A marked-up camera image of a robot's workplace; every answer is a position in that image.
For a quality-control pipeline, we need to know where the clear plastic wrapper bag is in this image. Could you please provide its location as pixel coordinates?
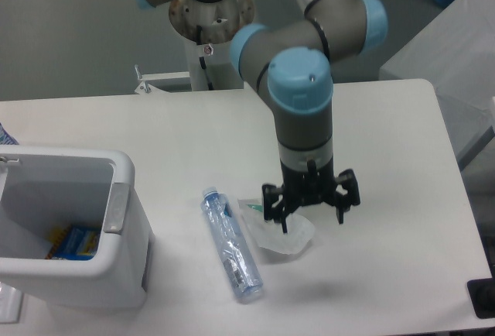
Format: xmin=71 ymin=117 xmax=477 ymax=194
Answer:
xmin=237 ymin=199 xmax=316 ymax=255

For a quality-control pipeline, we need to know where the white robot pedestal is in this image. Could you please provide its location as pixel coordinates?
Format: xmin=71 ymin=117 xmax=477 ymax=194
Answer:
xmin=169 ymin=0 xmax=255 ymax=77

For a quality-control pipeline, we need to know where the blue patterned package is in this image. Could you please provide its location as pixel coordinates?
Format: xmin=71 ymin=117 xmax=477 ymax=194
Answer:
xmin=0 ymin=124 xmax=19 ymax=145

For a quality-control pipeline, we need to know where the white plastic trash can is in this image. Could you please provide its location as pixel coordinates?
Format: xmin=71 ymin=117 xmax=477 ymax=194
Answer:
xmin=1 ymin=145 xmax=154 ymax=308

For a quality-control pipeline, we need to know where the grey covered side table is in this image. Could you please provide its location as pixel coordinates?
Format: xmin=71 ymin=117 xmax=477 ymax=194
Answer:
xmin=379 ymin=0 xmax=494 ymax=168

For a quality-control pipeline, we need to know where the white pedestal base frame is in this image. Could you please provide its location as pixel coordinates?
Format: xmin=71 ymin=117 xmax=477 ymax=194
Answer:
xmin=134 ymin=64 xmax=244 ymax=94

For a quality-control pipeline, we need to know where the blue yellow snack package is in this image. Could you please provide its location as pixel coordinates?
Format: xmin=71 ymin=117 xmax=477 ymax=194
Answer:
xmin=45 ymin=225 xmax=101 ymax=261

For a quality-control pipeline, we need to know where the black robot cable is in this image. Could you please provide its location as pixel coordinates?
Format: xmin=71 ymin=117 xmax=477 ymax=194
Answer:
xmin=195 ymin=24 xmax=215 ymax=91

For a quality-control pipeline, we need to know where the black device at edge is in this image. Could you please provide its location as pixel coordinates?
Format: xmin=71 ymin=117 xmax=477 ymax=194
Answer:
xmin=467 ymin=278 xmax=494 ymax=319

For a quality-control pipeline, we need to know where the clear plastic sheet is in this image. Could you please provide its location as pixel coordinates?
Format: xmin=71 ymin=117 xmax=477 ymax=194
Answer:
xmin=0 ymin=283 xmax=23 ymax=324

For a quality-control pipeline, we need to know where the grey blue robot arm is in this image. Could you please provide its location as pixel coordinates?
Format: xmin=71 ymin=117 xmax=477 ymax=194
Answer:
xmin=135 ymin=0 xmax=388 ymax=225

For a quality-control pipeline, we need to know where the clear plastic water bottle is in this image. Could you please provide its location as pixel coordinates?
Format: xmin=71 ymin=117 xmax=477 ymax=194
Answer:
xmin=200 ymin=187 xmax=263 ymax=303

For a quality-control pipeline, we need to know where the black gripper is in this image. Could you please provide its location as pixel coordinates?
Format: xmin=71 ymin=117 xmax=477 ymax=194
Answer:
xmin=261 ymin=160 xmax=360 ymax=235

